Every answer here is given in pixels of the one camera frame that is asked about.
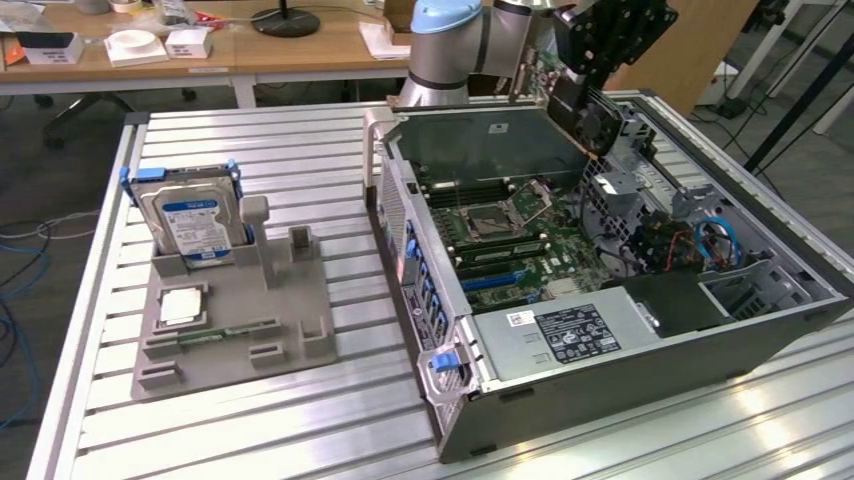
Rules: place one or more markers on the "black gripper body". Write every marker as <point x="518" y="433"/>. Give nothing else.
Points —
<point x="621" y="10"/>

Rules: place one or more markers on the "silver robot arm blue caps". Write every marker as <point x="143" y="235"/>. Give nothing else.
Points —
<point x="440" y="60"/>

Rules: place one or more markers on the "wooden cabinet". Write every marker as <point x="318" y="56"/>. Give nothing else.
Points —
<point x="687" y="60"/>

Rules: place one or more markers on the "black power strip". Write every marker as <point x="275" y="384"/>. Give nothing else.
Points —
<point x="733" y="107"/>

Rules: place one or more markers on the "black stand pole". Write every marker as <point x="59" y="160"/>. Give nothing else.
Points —
<point x="810" y="85"/>

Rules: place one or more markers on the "brown cardboard box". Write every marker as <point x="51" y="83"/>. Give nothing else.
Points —
<point x="396" y="12"/>

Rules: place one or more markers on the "perforated metal disk bay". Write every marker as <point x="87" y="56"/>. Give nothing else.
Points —
<point x="617" y="190"/>

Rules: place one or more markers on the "white paper stack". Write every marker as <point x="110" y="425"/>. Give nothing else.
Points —
<point x="380" y="42"/>

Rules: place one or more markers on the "metal socket cover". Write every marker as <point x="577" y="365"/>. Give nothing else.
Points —
<point x="534" y="195"/>

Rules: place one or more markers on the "RAM slot black clips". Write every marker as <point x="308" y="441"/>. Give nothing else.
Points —
<point x="472" y="196"/>
<point x="468" y="185"/>
<point x="500" y="244"/>
<point x="503" y="261"/>

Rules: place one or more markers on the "RAM slot white clips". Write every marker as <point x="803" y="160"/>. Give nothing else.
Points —
<point x="470" y="191"/>
<point x="459" y="249"/>

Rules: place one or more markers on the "CPU socket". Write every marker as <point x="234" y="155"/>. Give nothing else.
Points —
<point x="487" y="222"/>

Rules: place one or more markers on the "green motherboard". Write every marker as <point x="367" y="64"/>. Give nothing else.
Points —
<point x="581" y="260"/>

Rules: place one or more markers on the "black round lamp base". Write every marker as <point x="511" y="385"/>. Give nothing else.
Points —
<point x="286" y="25"/>

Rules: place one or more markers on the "black expansion slot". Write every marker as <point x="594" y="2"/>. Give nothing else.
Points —
<point x="496" y="274"/>

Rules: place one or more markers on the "silver finned heat sink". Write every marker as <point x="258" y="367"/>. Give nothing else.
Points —
<point x="569" y="286"/>

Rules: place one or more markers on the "blue expansion slot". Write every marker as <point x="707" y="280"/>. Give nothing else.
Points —
<point x="490" y="283"/>

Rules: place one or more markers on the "red packet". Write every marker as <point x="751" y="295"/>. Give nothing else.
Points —
<point x="212" y="20"/>

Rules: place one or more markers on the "grey power supply black label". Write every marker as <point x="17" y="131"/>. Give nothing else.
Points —
<point x="567" y="340"/>

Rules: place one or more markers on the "small white box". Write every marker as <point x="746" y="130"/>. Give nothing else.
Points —
<point x="188" y="45"/>

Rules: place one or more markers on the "silver packet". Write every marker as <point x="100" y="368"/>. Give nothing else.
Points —
<point x="174" y="12"/>

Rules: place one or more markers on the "blue case latch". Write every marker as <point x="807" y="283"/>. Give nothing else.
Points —
<point x="443" y="361"/>

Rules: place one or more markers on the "white square holder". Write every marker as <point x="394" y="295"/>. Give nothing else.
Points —
<point x="136" y="52"/>

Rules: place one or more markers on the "hard disk blue caddy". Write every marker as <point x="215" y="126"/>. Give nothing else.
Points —
<point x="190" y="220"/>

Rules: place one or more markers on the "open dark PC case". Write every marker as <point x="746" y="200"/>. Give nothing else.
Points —
<point x="601" y="410"/>

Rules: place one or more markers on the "grey parts rack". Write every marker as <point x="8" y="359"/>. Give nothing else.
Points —
<point x="234" y="300"/>

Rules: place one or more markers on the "grey cup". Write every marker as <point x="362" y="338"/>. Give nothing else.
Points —
<point x="92" y="6"/>

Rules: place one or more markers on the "black office chair base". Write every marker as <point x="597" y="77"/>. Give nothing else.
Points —
<point x="73" y="110"/>

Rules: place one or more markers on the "white box black top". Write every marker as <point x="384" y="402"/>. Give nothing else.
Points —
<point x="53" y="54"/>

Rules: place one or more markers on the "silver CPU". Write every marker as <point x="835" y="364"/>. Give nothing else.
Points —
<point x="180" y="305"/>

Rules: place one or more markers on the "wooden desk white frame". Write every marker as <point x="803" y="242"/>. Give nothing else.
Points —
<point x="300" y="50"/>

